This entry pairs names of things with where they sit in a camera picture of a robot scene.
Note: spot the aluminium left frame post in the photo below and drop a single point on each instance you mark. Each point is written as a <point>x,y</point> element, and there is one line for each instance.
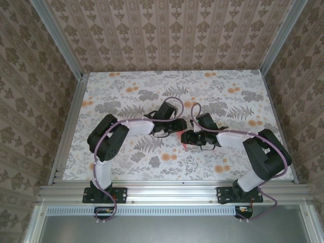
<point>58,40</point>

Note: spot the aluminium mounting beam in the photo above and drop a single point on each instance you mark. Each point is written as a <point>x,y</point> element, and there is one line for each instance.
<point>172,193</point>

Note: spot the aluminium right frame post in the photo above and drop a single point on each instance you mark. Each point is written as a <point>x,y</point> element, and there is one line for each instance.
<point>283,35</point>

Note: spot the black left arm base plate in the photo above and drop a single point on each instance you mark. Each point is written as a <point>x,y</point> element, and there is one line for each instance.
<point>121,195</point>

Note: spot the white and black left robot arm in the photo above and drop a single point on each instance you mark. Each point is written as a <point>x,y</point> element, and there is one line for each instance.
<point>108,139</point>

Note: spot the grey metal panel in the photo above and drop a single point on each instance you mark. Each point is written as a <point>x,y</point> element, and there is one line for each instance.
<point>172,230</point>

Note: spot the aluminium left table rail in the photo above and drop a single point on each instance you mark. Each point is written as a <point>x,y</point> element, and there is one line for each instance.
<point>68,126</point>

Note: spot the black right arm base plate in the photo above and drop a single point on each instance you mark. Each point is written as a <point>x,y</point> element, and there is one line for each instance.
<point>222,195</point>

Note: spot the aluminium frame post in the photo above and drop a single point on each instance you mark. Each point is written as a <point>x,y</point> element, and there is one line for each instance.
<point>58,40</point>
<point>283,35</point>

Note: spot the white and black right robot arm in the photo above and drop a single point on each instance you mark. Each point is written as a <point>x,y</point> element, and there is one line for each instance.
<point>268,157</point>

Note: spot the floral patterned table cover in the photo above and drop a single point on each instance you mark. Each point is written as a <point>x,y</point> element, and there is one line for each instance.
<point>152,83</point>

